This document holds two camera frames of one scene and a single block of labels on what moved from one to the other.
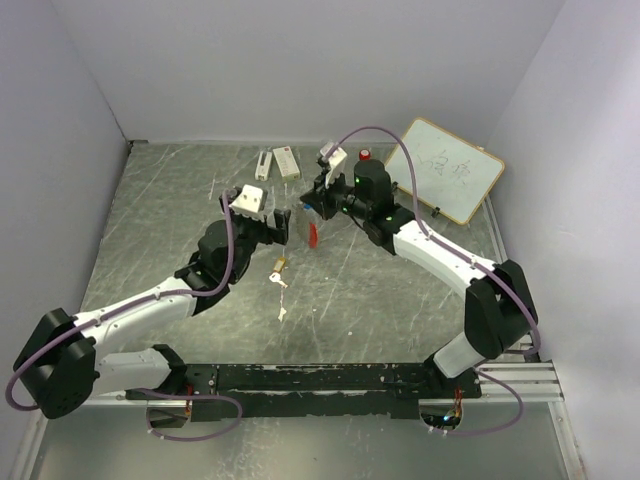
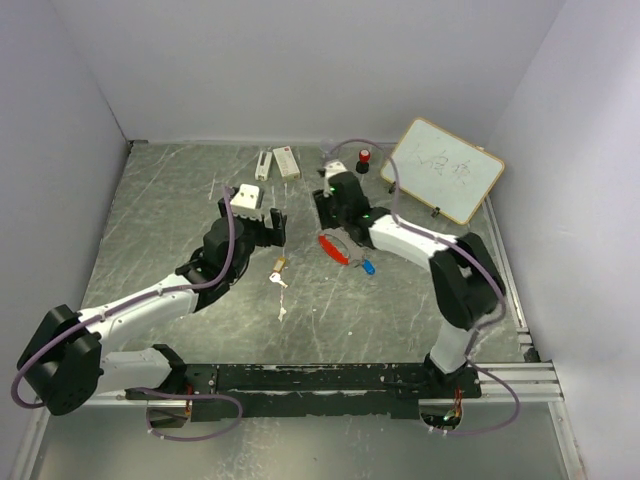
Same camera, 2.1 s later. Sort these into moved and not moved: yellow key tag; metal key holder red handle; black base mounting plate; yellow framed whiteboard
Moved: metal key holder red handle
Not moved: yellow framed whiteboard; black base mounting plate; yellow key tag
